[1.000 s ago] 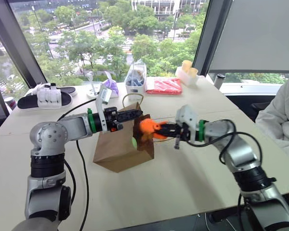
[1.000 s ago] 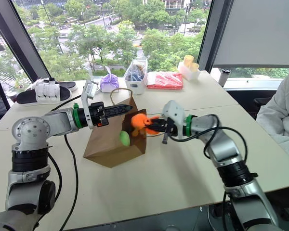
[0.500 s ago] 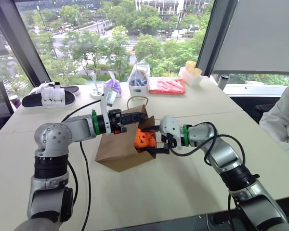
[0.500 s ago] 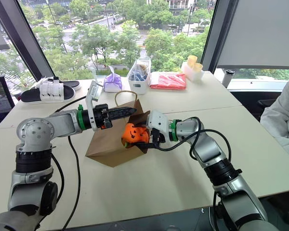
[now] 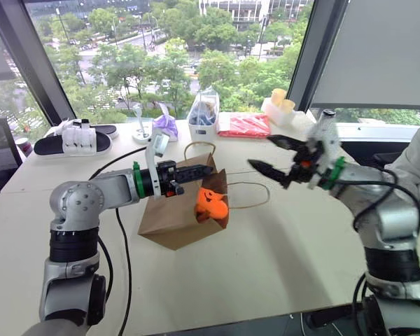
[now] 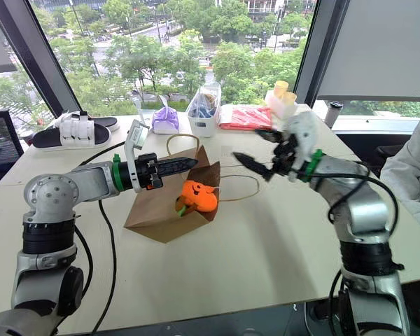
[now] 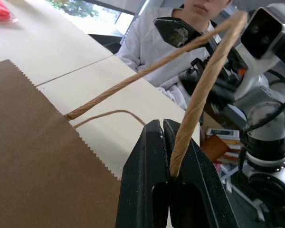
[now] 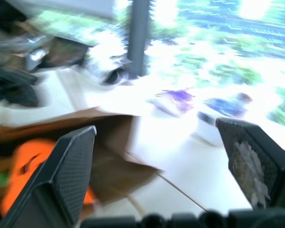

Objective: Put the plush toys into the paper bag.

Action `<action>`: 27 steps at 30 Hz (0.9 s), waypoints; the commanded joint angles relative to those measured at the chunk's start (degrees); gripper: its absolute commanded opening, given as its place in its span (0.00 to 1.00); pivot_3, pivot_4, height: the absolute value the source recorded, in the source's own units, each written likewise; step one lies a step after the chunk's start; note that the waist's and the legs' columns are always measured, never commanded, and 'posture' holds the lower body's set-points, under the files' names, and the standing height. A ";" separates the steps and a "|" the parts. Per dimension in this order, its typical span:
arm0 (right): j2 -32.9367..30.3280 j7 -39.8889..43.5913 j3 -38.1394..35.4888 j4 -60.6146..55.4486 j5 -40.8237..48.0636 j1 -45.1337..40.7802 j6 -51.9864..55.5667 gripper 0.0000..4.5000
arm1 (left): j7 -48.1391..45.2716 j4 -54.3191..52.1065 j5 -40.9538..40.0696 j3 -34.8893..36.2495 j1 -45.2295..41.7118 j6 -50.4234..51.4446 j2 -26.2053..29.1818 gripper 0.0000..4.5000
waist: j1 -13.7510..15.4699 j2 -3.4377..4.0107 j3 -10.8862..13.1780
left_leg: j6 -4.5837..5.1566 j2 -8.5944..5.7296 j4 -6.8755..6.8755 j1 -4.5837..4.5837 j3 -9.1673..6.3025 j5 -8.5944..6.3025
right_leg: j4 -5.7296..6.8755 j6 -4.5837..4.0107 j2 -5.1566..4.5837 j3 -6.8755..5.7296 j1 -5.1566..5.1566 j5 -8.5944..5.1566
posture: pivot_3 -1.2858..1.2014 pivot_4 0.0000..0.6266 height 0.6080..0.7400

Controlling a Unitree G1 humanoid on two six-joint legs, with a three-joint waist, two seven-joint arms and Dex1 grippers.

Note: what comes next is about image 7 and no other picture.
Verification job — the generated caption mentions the person in grey hoodie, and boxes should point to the person in grey hoodie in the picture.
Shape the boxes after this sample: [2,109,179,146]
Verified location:
[117,0,231,110]

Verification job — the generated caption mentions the orange-brown flat card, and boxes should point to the orange-brown flat card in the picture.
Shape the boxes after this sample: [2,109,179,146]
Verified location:
[201,134,231,164]

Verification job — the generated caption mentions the black chair back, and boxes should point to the black chair back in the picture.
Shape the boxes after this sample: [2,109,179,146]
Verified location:
[87,33,124,55]

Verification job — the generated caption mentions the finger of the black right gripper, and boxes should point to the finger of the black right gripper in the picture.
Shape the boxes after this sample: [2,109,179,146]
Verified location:
[153,17,217,58]

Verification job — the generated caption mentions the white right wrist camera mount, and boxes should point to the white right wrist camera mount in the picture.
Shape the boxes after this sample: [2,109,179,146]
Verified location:
[232,3,285,102]

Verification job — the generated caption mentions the brown paper bag with handles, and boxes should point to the brown paper bag with handles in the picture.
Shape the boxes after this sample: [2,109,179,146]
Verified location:
[0,10,249,228]

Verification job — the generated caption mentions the stack of books and boxes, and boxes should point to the stack of books and boxes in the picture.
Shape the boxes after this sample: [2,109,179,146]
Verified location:
[205,127,243,165]

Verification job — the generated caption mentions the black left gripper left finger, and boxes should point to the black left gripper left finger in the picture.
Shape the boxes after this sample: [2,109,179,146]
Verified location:
[115,119,171,228]

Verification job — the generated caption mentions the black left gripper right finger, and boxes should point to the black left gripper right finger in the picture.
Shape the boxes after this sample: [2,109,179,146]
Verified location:
[163,118,239,228]

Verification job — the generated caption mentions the white metal frame leg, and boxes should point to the white metal frame leg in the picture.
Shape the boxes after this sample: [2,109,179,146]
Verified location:
[218,163,266,222]

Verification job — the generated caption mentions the grey perforated metal post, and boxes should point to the grey perforated metal post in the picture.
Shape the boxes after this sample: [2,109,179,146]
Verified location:
[120,0,151,46]

